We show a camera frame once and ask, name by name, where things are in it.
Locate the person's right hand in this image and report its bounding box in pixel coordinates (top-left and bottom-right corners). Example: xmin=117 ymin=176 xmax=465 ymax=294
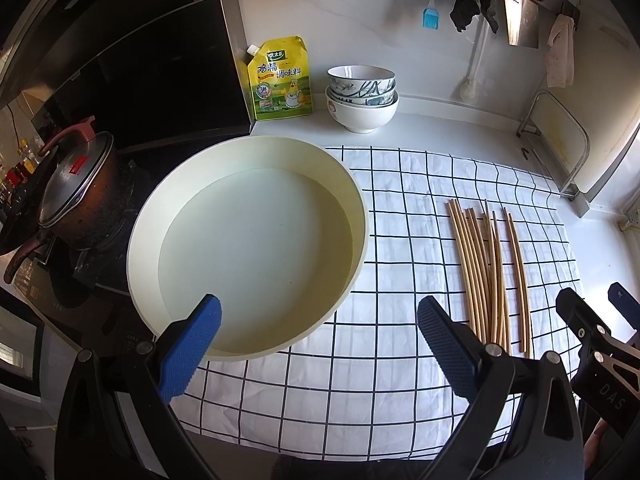
xmin=584 ymin=419 xmax=608 ymax=469

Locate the white checkered cloth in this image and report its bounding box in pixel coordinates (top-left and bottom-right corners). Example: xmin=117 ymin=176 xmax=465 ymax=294
xmin=171 ymin=146 xmax=579 ymax=460

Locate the cream round tray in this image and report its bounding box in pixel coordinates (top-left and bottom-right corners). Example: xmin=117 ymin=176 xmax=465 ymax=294
xmin=127 ymin=136 xmax=369 ymax=361

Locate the metal rack with board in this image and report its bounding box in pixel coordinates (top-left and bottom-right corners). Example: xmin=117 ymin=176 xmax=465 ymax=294
xmin=516 ymin=89 xmax=591 ymax=200

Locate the dark pot with glass lid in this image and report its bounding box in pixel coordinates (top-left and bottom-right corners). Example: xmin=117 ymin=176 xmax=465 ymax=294
xmin=3 ymin=116 xmax=132 ymax=284

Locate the white bottom bowl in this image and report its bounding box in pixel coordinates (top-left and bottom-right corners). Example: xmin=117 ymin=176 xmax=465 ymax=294
xmin=326 ymin=87 xmax=399 ymax=134

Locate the white hanging cloth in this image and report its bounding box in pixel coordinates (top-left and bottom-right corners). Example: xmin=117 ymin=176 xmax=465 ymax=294
xmin=544 ymin=14 xmax=575 ymax=88

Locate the blue patterned middle bowl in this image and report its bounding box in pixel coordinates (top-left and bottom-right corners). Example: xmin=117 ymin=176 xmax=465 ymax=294
xmin=326 ymin=88 xmax=398 ymax=107

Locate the blue patterned bowl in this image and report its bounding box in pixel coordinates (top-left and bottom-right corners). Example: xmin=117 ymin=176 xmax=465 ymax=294
xmin=326 ymin=88 xmax=398 ymax=107
xmin=326 ymin=65 xmax=395 ymax=98

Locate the blue patterned top bowl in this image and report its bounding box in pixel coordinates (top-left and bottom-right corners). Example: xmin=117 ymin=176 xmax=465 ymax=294
xmin=326 ymin=65 xmax=395 ymax=98

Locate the yellow seasoning pouch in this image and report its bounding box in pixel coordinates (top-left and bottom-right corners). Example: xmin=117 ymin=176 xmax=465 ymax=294
xmin=247 ymin=36 xmax=314 ymax=122

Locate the steel cleaver blade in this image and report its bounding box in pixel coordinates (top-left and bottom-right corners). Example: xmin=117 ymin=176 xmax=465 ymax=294
xmin=504 ymin=0 xmax=539 ymax=49

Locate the blue silicone brush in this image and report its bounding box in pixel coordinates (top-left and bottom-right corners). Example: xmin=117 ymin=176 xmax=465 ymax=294
xmin=422 ymin=0 xmax=439 ymax=30

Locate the white wall pipe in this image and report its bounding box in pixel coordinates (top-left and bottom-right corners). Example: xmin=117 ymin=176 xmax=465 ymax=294
xmin=459 ymin=20 xmax=490 ymax=104

